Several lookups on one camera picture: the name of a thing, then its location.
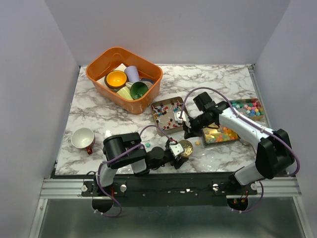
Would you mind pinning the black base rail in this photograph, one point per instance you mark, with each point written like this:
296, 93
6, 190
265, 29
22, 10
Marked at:
183, 189

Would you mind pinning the floral patterned cup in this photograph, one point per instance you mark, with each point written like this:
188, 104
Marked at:
149, 83

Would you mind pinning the green bowl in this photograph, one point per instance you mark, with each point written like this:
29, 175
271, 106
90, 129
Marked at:
138, 90

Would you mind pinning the gold tin of pastel candies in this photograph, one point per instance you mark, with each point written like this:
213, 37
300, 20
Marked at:
251, 108

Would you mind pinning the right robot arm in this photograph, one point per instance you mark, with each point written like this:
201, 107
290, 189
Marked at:
274, 152

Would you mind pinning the tin of lollipops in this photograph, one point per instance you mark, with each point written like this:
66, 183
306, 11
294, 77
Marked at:
163, 114

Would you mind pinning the white teacup red handle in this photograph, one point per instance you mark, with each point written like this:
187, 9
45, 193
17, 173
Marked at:
84, 139

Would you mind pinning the lavender cup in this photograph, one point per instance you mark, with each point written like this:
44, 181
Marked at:
132, 74

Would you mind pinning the orange-lined dark bowl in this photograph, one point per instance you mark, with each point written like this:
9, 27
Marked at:
116, 79

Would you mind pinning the gold jar lid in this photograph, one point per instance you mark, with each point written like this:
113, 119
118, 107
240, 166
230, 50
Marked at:
187, 146

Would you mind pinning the gold tin of translucent candies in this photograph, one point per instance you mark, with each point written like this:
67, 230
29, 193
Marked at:
214, 135

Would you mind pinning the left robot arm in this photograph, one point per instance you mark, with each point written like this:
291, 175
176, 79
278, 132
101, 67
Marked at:
127, 149

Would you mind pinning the orange plastic bin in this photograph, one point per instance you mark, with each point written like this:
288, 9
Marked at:
109, 61

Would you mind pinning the steel scoop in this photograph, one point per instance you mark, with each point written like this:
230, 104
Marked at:
244, 142

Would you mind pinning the pale yellow cup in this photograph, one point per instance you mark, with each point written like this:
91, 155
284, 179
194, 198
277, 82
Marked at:
125, 93

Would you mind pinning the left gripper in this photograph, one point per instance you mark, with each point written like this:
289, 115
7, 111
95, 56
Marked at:
177, 164

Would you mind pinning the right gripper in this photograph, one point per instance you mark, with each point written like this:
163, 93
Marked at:
187, 135

